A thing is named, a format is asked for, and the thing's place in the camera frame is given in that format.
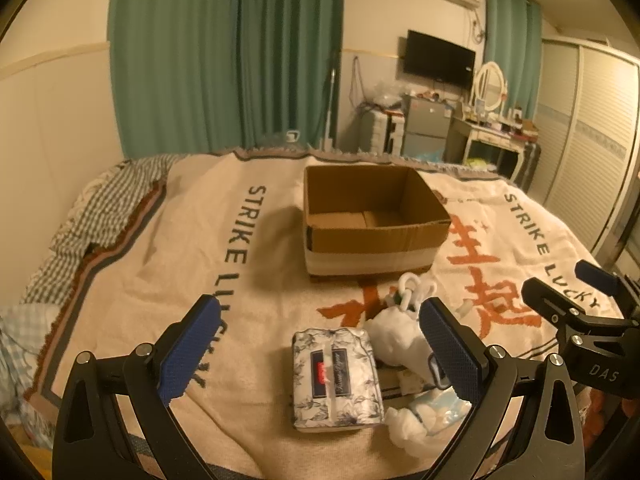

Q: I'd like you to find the white stuffing bag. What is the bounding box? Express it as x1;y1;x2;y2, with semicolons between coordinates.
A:
384;402;447;458

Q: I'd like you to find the floral tissue pack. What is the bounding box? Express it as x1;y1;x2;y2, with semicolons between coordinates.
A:
292;327;384;432

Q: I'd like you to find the brown cardboard box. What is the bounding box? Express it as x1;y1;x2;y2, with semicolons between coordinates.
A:
304;165;451;278

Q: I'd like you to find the blue white tissue pack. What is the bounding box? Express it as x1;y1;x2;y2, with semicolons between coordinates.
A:
397;356;471;436

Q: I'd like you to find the white sliding wardrobe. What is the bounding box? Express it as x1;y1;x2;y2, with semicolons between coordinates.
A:
528;36;639;255

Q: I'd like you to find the white dressing table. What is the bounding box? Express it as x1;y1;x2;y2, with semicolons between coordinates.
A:
442;118;541;191

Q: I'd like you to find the checkered bed sheet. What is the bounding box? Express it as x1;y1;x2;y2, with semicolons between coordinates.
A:
21;154;181;306

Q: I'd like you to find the oval vanity mirror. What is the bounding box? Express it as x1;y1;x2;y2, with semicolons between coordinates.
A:
471;61;508;112

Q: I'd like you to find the grey mini fridge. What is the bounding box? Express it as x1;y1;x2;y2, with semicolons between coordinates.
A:
402;96;451;162

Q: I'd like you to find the cream woven blanket with lettering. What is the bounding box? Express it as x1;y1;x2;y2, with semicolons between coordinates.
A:
24;148;632;480

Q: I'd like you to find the green curtain by wardrobe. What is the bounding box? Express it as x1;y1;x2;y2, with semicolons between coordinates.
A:
484;0;542;119

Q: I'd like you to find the large green curtain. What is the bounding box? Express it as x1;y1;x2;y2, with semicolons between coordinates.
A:
107;0;344;157

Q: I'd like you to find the black wall television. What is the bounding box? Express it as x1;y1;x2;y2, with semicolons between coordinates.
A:
404;29;476;90

